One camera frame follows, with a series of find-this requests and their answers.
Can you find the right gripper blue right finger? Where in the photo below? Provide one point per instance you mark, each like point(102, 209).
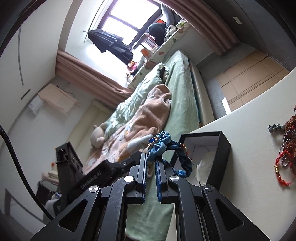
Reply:
point(165, 194)

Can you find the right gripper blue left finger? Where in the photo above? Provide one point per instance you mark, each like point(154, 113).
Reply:
point(139, 172)

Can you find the white cloth pouch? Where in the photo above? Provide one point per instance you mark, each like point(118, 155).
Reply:
point(204, 167)

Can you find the black jewelry box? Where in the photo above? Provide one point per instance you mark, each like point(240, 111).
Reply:
point(198, 144)

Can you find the beige plush toy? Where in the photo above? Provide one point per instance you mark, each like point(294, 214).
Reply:
point(97, 138)

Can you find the green bed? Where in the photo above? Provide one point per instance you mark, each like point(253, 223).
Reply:
point(151, 220)

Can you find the pink fleece blanket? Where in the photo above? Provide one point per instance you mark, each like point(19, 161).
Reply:
point(134, 136)

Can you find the light green floral duvet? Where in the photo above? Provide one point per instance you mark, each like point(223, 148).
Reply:
point(126, 110)

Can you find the left pink curtain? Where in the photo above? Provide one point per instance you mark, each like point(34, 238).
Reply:
point(77, 73)

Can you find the pink curtain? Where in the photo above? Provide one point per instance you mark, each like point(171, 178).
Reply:
point(206, 21)
point(77, 73)

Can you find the colourful plush toy on sill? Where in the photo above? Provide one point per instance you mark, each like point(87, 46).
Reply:
point(132, 67)

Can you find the floral window seat cushion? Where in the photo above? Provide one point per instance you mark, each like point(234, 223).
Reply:
point(159, 54)

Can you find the dark hanging clothes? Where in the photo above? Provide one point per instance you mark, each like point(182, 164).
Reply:
point(106, 41)

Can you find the flattened cardboard sheets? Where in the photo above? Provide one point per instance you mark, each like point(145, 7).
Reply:
point(249, 78)

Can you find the black bag on sill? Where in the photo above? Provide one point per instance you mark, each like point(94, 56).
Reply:
point(158, 31)

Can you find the right pink curtain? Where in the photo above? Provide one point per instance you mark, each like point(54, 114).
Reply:
point(206, 21)

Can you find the window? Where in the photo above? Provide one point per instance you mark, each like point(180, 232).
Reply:
point(129, 19)

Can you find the grey pillow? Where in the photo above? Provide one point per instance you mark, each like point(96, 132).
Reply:
point(169, 15)

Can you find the white wall air conditioner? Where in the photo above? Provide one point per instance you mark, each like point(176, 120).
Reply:
point(36, 105)

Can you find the white wall socket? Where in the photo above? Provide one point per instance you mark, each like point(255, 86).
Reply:
point(237, 20)

